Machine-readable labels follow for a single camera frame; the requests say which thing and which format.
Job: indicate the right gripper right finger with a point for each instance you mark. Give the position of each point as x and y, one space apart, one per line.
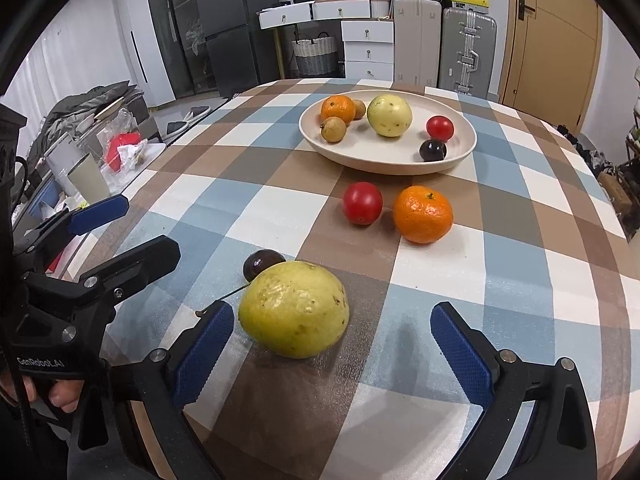
558 442

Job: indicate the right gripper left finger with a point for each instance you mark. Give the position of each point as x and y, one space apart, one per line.
106 442

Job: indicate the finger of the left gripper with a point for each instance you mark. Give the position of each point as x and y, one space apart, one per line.
109 283
48 240

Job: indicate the dark cherry with stem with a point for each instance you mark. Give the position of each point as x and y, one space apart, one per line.
253 265

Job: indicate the yellow guava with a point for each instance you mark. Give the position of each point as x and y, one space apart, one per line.
295 309
389 115

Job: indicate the large orange tangerine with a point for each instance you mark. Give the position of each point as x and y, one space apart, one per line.
422 215

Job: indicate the red tomato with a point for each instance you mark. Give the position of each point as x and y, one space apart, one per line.
440 128
362 203

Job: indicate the small brown longan fruit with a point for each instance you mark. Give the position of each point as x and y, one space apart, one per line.
333 129

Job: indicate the left hand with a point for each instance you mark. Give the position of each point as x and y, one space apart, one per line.
64 394

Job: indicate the cluttered side cabinet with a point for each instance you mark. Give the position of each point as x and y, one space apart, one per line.
99 102

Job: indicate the checkered tablecloth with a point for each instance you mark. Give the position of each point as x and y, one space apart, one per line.
536 259

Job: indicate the black refrigerator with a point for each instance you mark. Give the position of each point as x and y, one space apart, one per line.
242 54

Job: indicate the small orange tangerine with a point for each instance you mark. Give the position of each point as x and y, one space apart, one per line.
339 106

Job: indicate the woven laundry basket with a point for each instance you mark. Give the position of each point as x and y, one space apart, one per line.
316 57

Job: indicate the cream round plate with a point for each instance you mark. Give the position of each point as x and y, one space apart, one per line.
363 149

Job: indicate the small brown fruit behind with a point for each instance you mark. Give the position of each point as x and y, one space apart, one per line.
360 109

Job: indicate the dark plum on plate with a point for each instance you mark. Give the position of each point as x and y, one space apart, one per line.
433 150

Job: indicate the yellow guava on plate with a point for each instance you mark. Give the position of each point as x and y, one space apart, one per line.
389 115

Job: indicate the white drawer desk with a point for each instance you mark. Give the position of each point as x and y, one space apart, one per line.
367 32

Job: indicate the beige suitcase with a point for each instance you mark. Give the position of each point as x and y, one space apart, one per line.
418 29

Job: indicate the wooden door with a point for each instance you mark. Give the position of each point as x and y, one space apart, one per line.
552 59

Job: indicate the silver aluminium suitcase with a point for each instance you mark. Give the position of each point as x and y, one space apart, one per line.
467 52

